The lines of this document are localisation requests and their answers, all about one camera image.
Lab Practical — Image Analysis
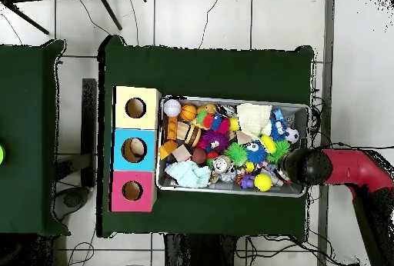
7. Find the shallow clear mesh bin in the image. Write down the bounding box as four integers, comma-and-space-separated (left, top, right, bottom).
155, 95, 311, 198

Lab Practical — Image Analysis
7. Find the wooden three-hole box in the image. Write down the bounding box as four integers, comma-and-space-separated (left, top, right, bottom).
108, 85, 162, 213

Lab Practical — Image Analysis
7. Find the wooden toy burger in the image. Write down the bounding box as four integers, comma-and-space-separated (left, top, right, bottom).
183, 123, 202, 148

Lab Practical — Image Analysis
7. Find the brown toy football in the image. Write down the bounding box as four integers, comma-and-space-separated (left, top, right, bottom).
192, 148, 208, 165

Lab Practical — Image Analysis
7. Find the orange basketball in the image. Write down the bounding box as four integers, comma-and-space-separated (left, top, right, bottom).
179, 103, 198, 121

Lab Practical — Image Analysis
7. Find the white baseball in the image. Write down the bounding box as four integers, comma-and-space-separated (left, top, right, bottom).
163, 98, 182, 118

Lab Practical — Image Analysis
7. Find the mint waffle cloth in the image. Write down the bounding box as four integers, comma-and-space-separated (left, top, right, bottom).
164, 159, 212, 189

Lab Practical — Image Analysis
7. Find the cream waffle cloth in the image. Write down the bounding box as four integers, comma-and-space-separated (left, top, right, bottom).
235, 102, 273, 141

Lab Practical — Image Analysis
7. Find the dark green tablecloth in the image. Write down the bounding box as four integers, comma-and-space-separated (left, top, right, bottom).
0, 38, 72, 238
96, 34, 316, 238

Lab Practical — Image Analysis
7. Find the yellow ball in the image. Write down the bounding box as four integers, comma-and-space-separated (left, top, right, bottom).
254, 173, 273, 192

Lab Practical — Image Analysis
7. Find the black-and-white soccer ball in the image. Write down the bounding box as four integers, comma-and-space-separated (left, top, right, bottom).
284, 127, 300, 145

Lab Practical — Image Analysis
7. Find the black floor stand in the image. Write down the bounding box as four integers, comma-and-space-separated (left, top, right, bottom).
55, 78, 99, 188

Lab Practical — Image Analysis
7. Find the grey round floor base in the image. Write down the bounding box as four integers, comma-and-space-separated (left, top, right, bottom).
53, 185, 92, 222

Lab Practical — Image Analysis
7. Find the black folding stand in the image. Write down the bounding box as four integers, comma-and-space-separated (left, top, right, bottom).
0, 0, 123, 36

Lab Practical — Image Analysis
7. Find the grey floor strip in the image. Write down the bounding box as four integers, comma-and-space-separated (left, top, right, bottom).
316, 0, 336, 266

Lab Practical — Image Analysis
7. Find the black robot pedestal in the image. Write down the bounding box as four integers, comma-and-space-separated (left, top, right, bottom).
164, 234, 238, 266

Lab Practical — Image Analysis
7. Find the black power cable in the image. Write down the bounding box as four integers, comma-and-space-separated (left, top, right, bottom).
316, 141, 394, 151

